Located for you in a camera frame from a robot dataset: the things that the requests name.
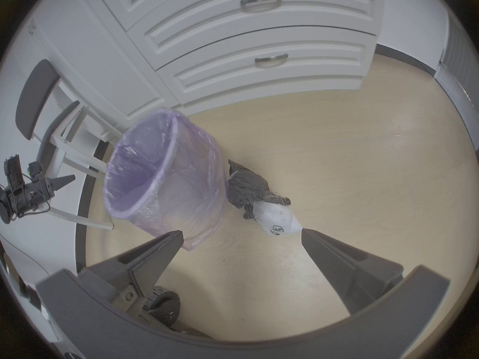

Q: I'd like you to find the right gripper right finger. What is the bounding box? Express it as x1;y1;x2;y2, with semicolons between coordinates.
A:
301;228;405;312

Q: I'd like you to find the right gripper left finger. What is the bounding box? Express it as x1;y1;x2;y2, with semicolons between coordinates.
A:
79;230;184;310

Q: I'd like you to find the purple plastic bag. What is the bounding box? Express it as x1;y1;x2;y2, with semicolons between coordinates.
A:
102;108;230;251

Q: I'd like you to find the black plastic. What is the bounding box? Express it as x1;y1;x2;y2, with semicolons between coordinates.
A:
226;159;292;220

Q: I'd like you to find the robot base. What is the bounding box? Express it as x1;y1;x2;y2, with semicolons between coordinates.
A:
0;234;216;359

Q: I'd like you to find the white trash bin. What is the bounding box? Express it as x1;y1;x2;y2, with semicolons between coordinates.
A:
104;111;222;239

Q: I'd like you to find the grey cushioned white chair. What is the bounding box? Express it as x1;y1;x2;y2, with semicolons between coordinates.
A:
15;59;124;231

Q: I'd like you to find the white wardrobe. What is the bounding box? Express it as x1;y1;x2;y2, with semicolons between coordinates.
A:
7;0;386;134

